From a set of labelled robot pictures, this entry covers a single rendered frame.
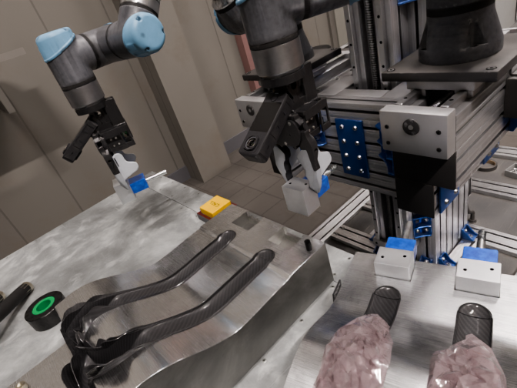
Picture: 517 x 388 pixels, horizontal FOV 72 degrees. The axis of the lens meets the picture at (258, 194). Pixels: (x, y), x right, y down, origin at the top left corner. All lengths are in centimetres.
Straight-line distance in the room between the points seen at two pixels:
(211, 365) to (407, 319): 27
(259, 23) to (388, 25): 53
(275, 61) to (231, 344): 40
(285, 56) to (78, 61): 47
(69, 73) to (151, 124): 211
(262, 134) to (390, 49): 56
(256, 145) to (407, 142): 35
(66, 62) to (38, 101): 187
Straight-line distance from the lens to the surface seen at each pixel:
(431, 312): 54
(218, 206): 89
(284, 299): 57
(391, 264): 56
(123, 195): 94
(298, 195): 62
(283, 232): 66
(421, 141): 75
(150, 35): 77
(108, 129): 89
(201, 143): 289
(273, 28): 53
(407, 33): 107
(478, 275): 55
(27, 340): 92
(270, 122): 54
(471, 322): 54
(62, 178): 280
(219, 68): 323
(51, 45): 85
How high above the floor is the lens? 128
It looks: 30 degrees down
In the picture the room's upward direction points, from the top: 19 degrees counter-clockwise
